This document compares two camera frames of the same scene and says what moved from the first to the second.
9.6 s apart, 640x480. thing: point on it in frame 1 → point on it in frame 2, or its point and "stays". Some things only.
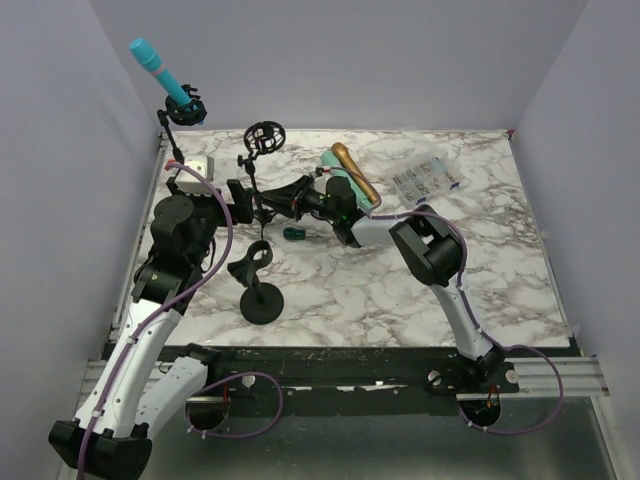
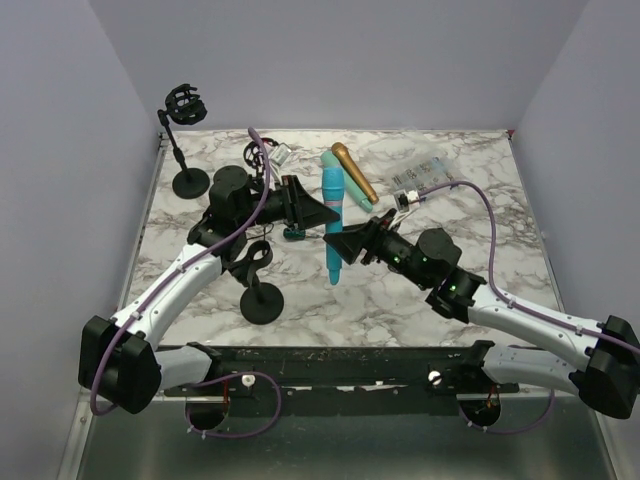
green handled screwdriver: [291, 233] stays
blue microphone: [149, 58] → [333, 191]
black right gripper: [289, 200] → [353, 239]
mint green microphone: [327, 160] stays
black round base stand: [182, 113] stays
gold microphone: [366, 184] stays
